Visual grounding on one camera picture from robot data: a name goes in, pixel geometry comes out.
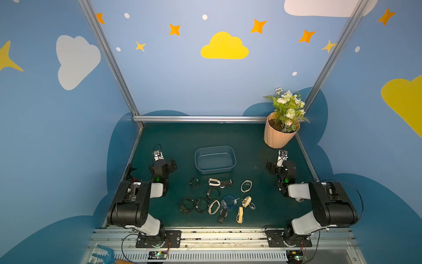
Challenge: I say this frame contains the small black watch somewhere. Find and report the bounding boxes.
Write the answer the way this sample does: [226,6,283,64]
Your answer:
[189,177,200,188]

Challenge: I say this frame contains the beige oval band watch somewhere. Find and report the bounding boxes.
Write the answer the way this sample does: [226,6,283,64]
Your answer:
[241,180,253,193]

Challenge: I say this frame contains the silver chain watch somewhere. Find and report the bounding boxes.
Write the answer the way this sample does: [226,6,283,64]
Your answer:
[246,202,256,210]

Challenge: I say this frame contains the tan small watch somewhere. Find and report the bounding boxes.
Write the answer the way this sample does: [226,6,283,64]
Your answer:
[241,196,252,208]

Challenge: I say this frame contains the black strap watch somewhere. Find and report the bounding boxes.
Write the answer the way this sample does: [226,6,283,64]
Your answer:
[220,179,233,189]
[218,209,228,224]

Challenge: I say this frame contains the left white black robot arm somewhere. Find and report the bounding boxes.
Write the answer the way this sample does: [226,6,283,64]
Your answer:
[107,159,178,248]

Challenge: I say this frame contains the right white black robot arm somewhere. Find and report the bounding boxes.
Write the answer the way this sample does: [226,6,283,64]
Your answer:
[266,159,359,247]

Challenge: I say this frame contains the blue plastic storage box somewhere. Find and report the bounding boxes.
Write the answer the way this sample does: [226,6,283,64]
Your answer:
[194,146,237,175]

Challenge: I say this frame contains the black round watch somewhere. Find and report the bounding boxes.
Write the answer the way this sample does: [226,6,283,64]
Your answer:
[206,187,221,201]

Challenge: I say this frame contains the cream band watch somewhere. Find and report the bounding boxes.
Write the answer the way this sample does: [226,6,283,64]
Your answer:
[208,200,220,215]

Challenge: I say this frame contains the blue translucent watch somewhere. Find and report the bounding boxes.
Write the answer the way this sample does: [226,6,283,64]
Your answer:
[221,195,237,211]

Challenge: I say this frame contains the peach ribbed flower pot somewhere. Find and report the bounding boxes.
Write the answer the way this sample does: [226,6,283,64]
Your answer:
[264,113,297,149]

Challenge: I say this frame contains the white artificial flower plant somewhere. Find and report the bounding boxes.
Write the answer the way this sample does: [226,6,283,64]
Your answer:
[264,88,309,134]

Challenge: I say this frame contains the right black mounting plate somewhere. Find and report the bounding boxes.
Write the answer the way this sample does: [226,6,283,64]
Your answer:
[264,229,312,248]

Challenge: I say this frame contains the black mounting plate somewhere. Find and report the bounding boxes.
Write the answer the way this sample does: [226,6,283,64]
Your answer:
[264,229,312,248]
[135,230,181,249]

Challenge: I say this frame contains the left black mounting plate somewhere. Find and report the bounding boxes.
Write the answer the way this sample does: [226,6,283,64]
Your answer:
[135,230,181,249]

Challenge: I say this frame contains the right green circuit board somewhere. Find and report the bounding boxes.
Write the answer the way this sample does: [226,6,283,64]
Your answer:
[286,251,306,264]

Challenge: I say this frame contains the green circuit board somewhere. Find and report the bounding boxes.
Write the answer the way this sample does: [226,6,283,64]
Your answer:
[148,251,168,260]
[286,251,306,264]

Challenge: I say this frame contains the left green circuit board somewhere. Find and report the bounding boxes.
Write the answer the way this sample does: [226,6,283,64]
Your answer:
[148,251,168,260]

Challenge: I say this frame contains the blue plastic clamp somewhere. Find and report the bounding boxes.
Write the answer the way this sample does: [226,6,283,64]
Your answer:
[86,244,117,264]

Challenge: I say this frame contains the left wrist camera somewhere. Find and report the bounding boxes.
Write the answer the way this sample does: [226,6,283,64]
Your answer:
[152,150,164,161]

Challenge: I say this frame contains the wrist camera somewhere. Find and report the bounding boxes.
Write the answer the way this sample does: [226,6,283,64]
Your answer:
[276,150,288,167]
[152,150,164,161]

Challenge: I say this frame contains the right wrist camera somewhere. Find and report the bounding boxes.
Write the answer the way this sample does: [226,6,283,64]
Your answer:
[276,150,288,167]

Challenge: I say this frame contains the horizontal aluminium frame bar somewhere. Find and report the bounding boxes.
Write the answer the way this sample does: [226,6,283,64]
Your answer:
[133,115,267,123]

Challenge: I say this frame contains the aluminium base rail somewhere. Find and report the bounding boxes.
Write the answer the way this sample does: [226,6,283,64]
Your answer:
[81,227,366,264]

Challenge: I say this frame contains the left aluminium frame post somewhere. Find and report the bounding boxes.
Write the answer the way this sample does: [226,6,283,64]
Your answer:
[78,0,139,116]

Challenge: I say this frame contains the aluminium frame post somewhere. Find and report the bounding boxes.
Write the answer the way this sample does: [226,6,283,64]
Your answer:
[78,0,139,116]
[304,0,370,112]

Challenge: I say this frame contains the right aluminium frame post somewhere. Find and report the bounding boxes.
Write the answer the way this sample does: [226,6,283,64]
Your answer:
[304,0,370,112]

